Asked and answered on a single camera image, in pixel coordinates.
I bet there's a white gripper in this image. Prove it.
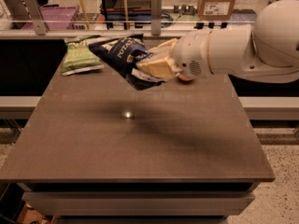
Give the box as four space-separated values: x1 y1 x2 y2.
136 29 211 80

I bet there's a blue Kettle chip bag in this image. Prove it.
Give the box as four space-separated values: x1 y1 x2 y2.
89 35 165 91

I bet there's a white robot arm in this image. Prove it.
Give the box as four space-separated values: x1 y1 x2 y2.
136 0 299 83

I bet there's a green Kettle chip bag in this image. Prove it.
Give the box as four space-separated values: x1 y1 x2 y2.
61 39 104 76

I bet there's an orange fruit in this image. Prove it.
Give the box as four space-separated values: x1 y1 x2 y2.
178 74 191 82

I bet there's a cardboard box with label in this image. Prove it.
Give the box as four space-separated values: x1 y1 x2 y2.
197 0 235 20

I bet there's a purple plastic crate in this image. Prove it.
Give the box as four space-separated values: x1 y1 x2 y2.
21 5 80 31

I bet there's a glass railing with metal posts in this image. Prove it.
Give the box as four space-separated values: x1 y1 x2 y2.
0 0 267 40

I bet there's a grey table drawer front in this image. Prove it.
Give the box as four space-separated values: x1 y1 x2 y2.
22 192 254 217

